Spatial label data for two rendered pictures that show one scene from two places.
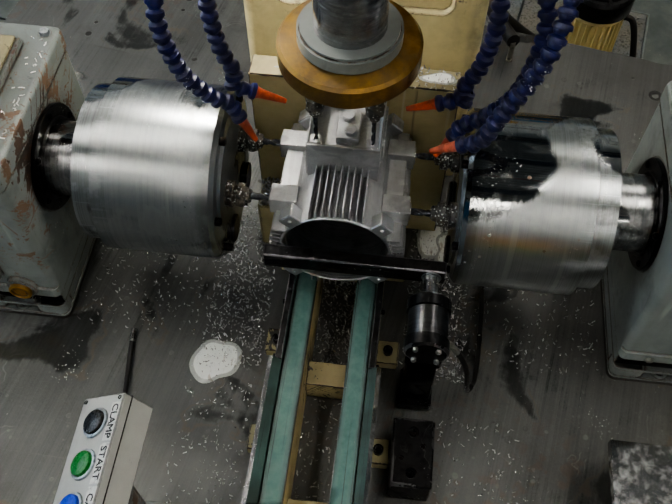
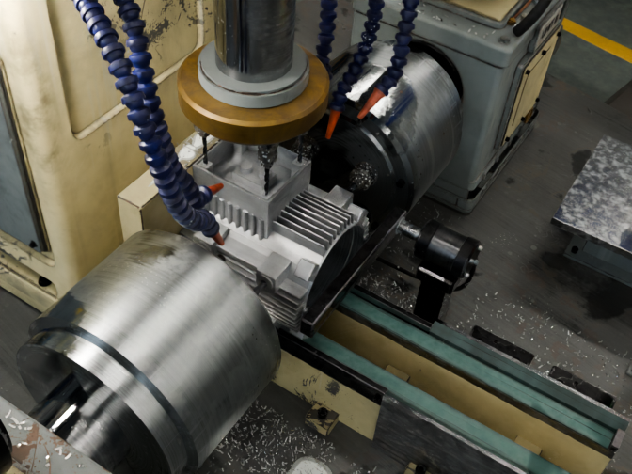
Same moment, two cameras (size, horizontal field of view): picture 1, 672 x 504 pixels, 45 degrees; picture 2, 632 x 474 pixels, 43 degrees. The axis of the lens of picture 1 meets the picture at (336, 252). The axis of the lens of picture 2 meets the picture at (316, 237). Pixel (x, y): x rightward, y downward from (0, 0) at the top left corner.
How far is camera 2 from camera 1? 0.79 m
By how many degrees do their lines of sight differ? 42
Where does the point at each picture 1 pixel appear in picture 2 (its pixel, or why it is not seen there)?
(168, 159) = (213, 311)
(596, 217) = (447, 84)
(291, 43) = (231, 110)
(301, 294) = (323, 348)
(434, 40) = not seen: hidden behind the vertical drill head
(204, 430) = not seen: outside the picture
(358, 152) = (299, 176)
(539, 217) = (428, 111)
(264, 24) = (71, 178)
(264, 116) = not seen: hidden behind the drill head
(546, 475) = (530, 290)
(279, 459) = (489, 435)
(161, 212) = (243, 366)
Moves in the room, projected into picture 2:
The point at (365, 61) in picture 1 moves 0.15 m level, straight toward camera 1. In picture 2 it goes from (306, 71) to (424, 115)
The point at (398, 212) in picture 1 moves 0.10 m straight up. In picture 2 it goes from (348, 199) to (355, 144)
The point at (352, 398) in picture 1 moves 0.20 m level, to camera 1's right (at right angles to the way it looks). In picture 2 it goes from (451, 355) to (493, 261)
